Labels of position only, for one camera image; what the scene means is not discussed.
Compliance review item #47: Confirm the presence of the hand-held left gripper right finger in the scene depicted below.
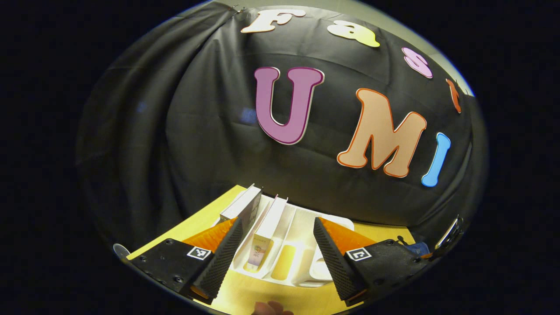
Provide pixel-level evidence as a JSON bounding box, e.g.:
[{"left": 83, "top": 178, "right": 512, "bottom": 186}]
[{"left": 312, "top": 217, "right": 432, "bottom": 307}]

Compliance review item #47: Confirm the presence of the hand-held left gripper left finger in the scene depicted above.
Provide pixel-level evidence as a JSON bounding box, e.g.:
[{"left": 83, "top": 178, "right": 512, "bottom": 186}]
[{"left": 129, "top": 217, "right": 245, "bottom": 306}]

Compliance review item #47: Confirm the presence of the white bookshelf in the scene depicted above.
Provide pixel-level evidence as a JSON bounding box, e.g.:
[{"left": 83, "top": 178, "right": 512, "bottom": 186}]
[{"left": 212, "top": 192, "right": 355, "bottom": 288}]

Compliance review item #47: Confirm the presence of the pink cover book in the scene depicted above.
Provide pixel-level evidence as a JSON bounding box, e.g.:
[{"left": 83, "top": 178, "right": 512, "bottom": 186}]
[{"left": 247, "top": 196, "right": 289, "bottom": 267}]

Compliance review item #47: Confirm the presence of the grey cover book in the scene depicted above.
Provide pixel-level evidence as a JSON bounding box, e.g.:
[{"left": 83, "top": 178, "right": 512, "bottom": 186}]
[{"left": 220, "top": 184, "right": 263, "bottom": 233}]

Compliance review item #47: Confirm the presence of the blue schoolbag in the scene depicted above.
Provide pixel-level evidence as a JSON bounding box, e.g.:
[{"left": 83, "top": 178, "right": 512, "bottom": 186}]
[{"left": 396, "top": 235, "right": 434, "bottom": 259}]

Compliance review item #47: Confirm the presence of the black backdrop cloth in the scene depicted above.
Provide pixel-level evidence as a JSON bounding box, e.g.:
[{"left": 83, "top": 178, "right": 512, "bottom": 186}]
[{"left": 77, "top": 2, "right": 488, "bottom": 259}]

